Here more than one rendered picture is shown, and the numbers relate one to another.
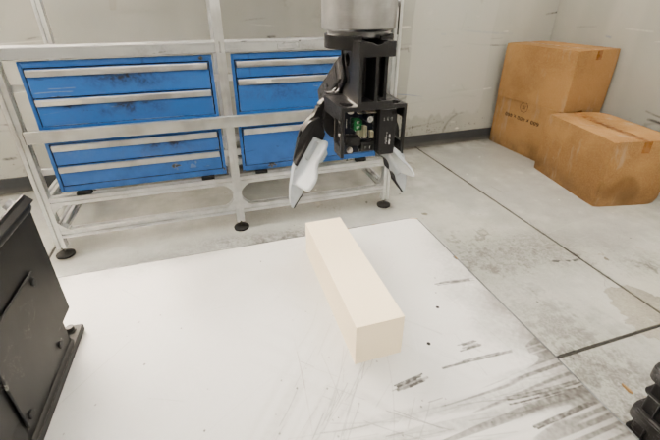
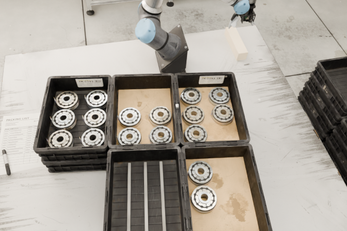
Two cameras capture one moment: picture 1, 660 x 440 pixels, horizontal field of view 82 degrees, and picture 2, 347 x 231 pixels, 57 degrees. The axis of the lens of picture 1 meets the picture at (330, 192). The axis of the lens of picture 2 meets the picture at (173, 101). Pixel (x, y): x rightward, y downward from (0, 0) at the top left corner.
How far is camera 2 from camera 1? 1.49 m
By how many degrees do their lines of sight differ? 27
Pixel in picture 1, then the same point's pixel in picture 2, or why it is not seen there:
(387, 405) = (242, 67)
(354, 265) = (238, 40)
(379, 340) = (242, 56)
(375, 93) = (250, 13)
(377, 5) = (253, 0)
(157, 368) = (198, 58)
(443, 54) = not seen: outside the picture
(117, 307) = not seen: hidden behind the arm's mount
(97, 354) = not seen: hidden behind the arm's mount
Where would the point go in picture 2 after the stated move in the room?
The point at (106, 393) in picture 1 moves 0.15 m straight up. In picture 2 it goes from (190, 61) to (192, 43)
